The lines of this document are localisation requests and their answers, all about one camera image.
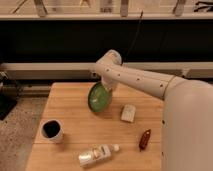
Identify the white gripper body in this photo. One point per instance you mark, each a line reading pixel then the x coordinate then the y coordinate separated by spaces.
pixel 108 83

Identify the green ceramic bowl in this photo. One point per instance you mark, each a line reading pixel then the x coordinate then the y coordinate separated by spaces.
pixel 99 98

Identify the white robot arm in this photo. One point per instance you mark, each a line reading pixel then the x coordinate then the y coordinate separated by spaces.
pixel 187 129

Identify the small white box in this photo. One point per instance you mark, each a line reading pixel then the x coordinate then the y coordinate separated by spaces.
pixel 128 113

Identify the white plastic bottle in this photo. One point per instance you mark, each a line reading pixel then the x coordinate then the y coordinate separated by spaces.
pixel 97 154

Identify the white cup dark inside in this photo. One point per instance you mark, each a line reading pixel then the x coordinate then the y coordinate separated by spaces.
pixel 52 131

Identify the dark object at left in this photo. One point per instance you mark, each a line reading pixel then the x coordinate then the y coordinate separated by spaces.
pixel 7 103

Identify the white windowsill rail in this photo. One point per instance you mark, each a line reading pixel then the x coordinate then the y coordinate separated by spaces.
pixel 66 71

